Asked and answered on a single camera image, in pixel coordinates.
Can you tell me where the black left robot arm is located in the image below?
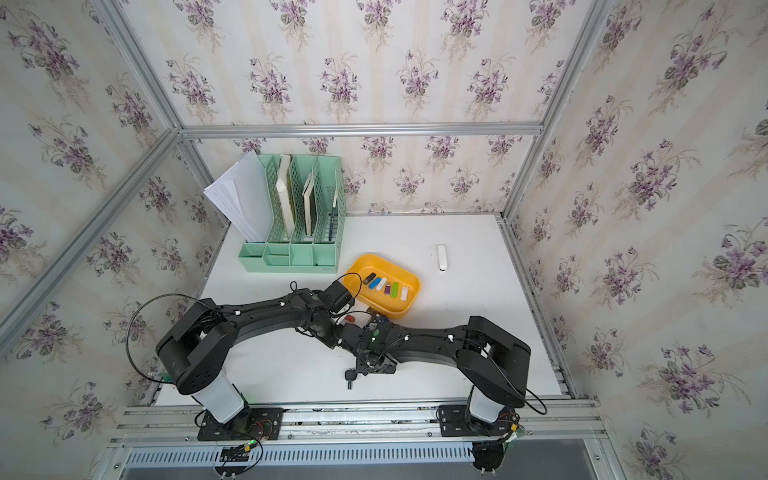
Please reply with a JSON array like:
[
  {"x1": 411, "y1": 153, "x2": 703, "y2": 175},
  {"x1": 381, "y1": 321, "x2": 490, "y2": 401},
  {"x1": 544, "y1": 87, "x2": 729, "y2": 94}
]
[{"x1": 155, "y1": 279, "x2": 360, "y2": 425}]

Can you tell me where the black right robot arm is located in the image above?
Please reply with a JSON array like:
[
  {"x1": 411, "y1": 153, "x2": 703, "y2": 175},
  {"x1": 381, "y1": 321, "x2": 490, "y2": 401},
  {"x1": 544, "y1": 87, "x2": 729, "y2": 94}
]
[{"x1": 335, "y1": 316, "x2": 531, "y2": 437}]

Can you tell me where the yellow plastic storage box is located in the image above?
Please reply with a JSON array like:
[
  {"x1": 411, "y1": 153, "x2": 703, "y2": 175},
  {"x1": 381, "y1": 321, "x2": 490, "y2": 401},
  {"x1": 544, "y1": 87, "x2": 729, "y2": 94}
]
[{"x1": 340, "y1": 254, "x2": 421, "y2": 320}]

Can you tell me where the white eraser stick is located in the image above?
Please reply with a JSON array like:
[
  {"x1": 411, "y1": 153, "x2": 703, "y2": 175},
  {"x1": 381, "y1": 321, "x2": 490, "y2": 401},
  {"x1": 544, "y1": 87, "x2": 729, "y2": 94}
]
[{"x1": 436, "y1": 244, "x2": 448, "y2": 272}]

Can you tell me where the beige notebook in organizer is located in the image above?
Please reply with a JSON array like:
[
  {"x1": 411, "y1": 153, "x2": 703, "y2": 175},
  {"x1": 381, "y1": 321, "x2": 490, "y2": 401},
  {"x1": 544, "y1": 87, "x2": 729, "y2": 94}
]
[{"x1": 302, "y1": 173, "x2": 317, "y2": 237}]

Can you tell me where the green desk file organizer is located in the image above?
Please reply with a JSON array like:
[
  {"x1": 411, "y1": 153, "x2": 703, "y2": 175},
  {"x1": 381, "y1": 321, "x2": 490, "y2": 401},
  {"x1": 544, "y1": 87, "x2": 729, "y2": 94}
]
[{"x1": 239, "y1": 154, "x2": 347, "y2": 274}]

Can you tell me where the white book in organizer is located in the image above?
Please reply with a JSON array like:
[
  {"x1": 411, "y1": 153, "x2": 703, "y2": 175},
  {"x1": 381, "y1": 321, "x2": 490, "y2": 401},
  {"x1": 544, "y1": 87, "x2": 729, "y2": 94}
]
[{"x1": 276, "y1": 154, "x2": 295, "y2": 240}]

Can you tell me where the white paper stack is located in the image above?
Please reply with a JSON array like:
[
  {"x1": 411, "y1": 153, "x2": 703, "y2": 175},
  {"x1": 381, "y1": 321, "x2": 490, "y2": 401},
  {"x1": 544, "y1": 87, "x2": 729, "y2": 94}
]
[{"x1": 203, "y1": 152, "x2": 273, "y2": 243}]

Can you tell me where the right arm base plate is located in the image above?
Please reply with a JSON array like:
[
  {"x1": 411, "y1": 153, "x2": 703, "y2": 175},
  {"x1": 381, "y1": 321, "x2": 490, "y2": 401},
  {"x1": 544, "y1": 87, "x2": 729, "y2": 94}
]
[{"x1": 436, "y1": 404, "x2": 520, "y2": 438}]

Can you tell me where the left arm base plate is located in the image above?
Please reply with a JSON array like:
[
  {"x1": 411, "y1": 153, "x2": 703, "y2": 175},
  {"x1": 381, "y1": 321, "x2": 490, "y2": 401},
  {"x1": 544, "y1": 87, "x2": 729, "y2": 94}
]
[{"x1": 196, "y1": 408, "x2": 284, "y2": 442}]

